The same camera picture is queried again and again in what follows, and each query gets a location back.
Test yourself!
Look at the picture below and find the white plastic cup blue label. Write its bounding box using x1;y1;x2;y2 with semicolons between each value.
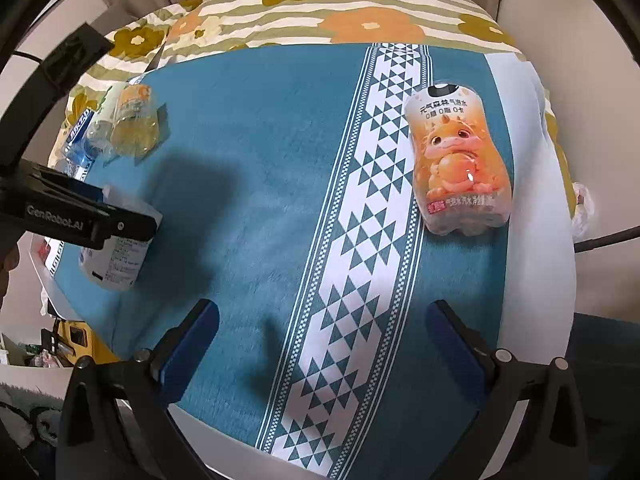
79;185;163;292

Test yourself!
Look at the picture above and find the left hand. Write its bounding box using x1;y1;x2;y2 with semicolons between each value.
0;245;20;307

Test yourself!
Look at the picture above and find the blue label water bottle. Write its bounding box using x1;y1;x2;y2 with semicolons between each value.
53;108;94;181

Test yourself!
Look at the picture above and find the white green-label bottle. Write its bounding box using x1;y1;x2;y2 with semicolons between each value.
84;81;129;159

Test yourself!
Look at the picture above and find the yellow orange-label bottle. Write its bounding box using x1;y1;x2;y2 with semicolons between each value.
111;84;160;157

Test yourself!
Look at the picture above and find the orange cartoon drink bottle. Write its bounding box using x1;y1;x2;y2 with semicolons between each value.
404;84;512;236

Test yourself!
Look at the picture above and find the blue patterned tablecloth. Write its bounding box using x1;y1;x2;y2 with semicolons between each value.
53;44;576;479

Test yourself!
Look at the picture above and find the floral striped bed quilt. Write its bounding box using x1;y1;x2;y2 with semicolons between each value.
46;0;576;201

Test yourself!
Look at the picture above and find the black cable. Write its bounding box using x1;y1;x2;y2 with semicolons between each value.
572;224;640;254

